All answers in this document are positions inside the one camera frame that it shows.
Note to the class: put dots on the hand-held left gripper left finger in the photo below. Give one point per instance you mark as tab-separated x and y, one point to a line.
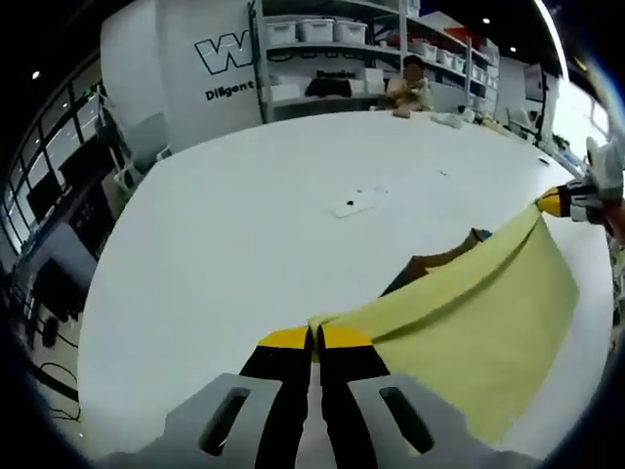
283	371

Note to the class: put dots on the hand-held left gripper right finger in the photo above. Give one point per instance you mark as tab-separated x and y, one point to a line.
346	371

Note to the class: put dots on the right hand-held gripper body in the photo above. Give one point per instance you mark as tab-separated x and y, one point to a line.
610	171

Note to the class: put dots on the yellow grey blue garment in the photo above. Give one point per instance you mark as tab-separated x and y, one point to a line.
464	332

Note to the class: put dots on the person's right hand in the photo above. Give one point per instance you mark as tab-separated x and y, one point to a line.
614	220

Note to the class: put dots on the black marker pen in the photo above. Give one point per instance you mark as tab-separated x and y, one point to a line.
543	161

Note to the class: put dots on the black tripod stand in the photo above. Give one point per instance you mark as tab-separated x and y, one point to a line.
541	122

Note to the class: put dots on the yellow cloth pile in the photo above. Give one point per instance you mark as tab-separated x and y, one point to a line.
495	123

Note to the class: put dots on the long white ceiling light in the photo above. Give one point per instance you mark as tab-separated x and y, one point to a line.
552	34

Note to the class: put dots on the white crumpled cloth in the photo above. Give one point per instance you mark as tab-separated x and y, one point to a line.
448	119

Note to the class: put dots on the black office chair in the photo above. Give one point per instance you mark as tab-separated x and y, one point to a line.
58	293

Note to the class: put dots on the grey metal shelving unit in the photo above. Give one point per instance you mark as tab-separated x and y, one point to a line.
404	29

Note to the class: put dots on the black cabinet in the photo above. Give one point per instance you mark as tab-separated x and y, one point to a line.
90	217

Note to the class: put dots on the black folded cloth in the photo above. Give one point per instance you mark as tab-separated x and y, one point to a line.
329	88

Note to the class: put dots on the white flat box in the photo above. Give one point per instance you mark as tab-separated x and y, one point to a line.
285	93

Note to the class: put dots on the black computer monitor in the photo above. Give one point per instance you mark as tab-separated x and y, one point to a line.
83	163
43	195

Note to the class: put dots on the row of white storage bins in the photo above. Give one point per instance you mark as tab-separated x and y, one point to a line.
317	29

